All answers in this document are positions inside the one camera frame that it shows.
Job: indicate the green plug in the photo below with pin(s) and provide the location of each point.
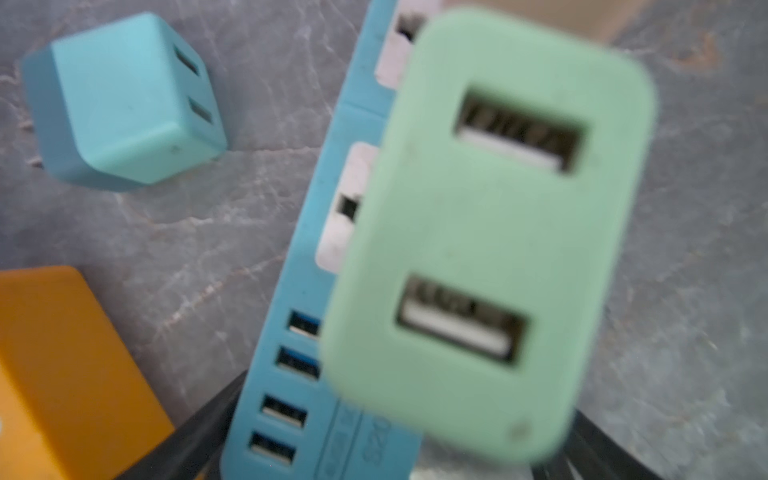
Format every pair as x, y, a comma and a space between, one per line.
483, 249

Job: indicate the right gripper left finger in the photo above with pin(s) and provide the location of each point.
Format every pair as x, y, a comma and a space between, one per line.
185, 452

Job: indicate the teal charger plug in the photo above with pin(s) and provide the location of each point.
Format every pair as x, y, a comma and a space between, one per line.
122, 106

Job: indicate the pink plug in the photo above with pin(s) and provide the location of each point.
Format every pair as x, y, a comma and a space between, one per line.
595, 20

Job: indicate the orange power strip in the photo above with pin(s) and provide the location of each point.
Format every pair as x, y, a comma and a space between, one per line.
74, 404

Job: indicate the teal power strip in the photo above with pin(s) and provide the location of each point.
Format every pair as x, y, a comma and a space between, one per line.
288, 424

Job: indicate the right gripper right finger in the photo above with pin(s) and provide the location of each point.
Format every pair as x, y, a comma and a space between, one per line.
593, 455

